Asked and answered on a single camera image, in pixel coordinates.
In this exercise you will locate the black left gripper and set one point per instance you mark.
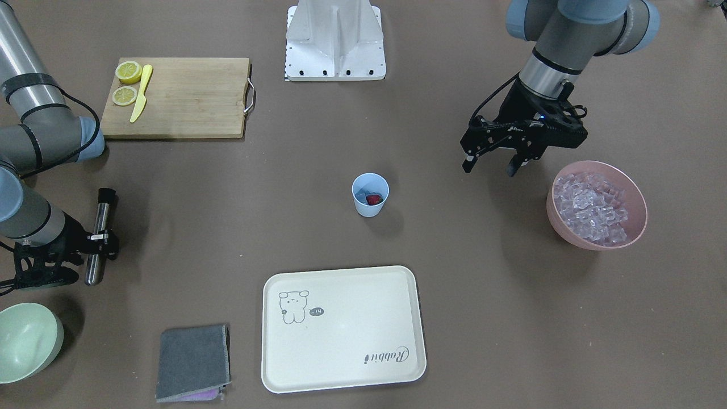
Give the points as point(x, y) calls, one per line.
point(515, 106)

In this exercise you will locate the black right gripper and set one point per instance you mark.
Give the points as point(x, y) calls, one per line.
point(67, 234)

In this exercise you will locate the steel muddler black tip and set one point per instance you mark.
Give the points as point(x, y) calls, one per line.
point(104, 243)

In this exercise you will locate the light blue cup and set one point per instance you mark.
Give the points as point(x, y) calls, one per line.
point(374, 184)

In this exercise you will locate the red strawberry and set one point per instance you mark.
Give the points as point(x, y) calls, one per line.
point(373, 199)

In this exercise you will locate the clear ice cube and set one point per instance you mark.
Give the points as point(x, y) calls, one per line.
point(361, 196)

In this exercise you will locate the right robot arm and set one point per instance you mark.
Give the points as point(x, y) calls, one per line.
point(48, 134)

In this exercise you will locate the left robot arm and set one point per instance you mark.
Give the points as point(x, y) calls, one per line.
point(568, 34)

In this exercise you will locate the pile of clear ice cubes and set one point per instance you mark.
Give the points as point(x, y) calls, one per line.
point(592, 207)

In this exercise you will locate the mint green bowl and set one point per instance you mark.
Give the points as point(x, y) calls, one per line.
point(31, 338)

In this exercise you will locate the pink bowl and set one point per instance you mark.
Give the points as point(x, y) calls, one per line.
point(634, 203)

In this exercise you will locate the grey folded cloth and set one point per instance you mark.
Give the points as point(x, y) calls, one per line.
point(193, 364)

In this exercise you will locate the lemon half slice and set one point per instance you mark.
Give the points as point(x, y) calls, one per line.
point(129, 72)
point(124, 96)

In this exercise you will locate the wooden cutting board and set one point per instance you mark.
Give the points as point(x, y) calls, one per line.
point(187, 98)

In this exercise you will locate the yellow plastic knife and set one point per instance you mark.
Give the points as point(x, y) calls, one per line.
point(141, 100)

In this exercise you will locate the cream rabbit tray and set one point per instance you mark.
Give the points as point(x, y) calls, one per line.
point(341, 328)

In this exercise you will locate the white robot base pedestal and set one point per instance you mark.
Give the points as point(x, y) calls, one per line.
point(334, 41)

